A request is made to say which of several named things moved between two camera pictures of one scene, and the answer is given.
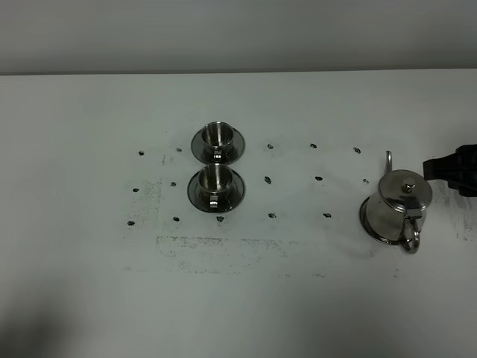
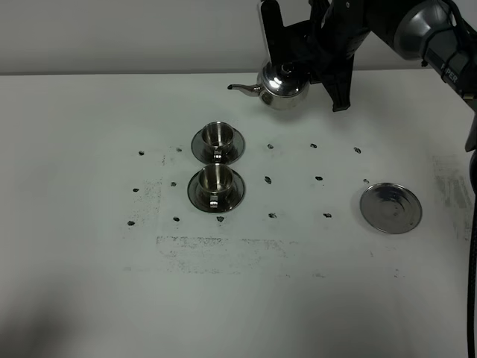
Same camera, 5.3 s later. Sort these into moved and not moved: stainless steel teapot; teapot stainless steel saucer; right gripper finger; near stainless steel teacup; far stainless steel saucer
Moved: stainless steel teapot; teapot stainless steel saucer; right gripper finger
Not moved: near stainless steel teacup; far stainless steel saucer
